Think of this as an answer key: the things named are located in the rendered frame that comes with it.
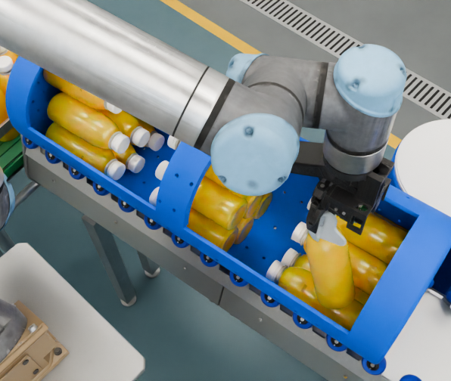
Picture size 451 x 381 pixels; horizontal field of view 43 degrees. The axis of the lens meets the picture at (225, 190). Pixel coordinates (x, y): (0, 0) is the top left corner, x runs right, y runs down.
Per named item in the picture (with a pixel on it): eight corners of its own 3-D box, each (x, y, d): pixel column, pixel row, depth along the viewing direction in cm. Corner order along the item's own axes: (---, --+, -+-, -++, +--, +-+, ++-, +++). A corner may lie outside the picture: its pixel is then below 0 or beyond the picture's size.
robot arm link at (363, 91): (333, 33, 63) (413, 42, 61) (322, 101, 72) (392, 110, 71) (325, 86, 58) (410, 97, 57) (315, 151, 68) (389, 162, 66)
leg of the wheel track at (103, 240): (129, 309, 213) (93, 228, 160) (117, 301, 215) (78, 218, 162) (139, 297, 216) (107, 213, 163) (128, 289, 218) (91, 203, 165)
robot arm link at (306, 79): (216, 73, 59) (325, 87, 57) (237, 41, 68) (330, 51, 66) (213, 142, 63) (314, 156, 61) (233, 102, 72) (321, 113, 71)
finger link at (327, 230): (334, 267, 87) (348, 230, 80) (301, 248, 89) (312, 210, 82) (344, 254, 89) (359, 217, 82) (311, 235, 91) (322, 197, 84)
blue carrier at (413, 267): (366, 381, 106) (396, 342, 81) (34, 159, 135) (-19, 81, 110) (436, 261, 117) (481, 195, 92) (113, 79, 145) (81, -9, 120)
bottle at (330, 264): (363, 291, 100) (353, 220, 90) (340, 317, 97) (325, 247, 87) (332, 274, 105) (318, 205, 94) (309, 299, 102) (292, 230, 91)
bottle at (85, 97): (69, 57, 125) (129, 88, 119) (58, 85, 127) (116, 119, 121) (48, 50, 119) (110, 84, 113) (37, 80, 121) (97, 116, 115)
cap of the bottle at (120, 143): (108, 151, 117) (115, 156, 116) (113, 134, 115) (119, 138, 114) (120, 148, 120) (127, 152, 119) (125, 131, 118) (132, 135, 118)
